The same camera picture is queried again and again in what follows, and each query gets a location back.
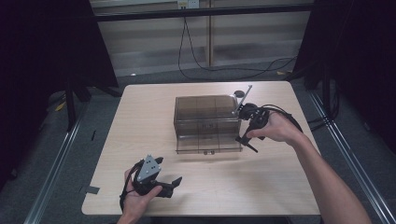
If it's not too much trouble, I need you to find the white wall outlet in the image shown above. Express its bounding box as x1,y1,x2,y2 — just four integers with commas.
177,0,201,10

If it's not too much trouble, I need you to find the grey tape piece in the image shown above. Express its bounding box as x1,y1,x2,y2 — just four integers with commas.
78,184,101,196

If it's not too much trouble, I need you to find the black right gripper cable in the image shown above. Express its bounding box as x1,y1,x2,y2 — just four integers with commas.
261,104,305,134

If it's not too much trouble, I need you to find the metal floor rail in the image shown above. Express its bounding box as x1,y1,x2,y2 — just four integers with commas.
307,91,396,224
23,101,90,224

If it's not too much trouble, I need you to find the black cable bundle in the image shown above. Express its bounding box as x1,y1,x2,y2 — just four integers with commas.
307,83,341,133

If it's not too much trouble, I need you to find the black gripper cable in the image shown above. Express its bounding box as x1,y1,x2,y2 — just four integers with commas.
261,104,305,134
119,160,146,213

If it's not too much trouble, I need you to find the translucent brown box drawer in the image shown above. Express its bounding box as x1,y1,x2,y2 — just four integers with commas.
174,119,244,156

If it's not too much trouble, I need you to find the black floor cable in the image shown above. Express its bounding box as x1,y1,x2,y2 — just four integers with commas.
183,17,299,73
177,17,299,81

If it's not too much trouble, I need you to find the translucent brown storage box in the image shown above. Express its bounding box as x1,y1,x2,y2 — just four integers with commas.
173,94,243,143

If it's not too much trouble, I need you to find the black horizontal bar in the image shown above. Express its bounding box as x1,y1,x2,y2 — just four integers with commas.
92,4,315,22

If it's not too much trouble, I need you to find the person's left hand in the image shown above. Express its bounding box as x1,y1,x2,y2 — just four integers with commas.
122,168,164,217

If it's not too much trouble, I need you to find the person's right hand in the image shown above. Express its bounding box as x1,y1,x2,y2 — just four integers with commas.
247,110,305,147

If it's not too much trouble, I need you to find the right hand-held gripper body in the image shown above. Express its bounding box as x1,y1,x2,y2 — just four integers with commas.
231,84,271,129

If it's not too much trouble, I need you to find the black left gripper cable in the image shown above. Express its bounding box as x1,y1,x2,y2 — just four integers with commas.
119,160,146,213

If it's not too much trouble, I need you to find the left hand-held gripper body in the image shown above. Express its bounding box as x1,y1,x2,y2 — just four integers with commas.
133,154,175,199

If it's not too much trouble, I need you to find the wooden wall strip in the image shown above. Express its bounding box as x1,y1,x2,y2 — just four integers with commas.
207,0,215,67

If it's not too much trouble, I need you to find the black metal stand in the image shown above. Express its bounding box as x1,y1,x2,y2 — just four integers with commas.
321,63,333,120
63,76,92,133

